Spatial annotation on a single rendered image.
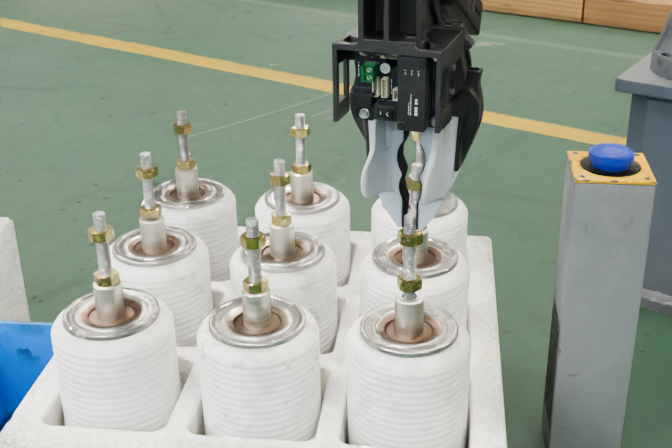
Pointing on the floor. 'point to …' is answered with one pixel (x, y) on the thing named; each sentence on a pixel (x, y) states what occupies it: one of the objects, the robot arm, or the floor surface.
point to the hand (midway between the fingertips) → (414, 206)
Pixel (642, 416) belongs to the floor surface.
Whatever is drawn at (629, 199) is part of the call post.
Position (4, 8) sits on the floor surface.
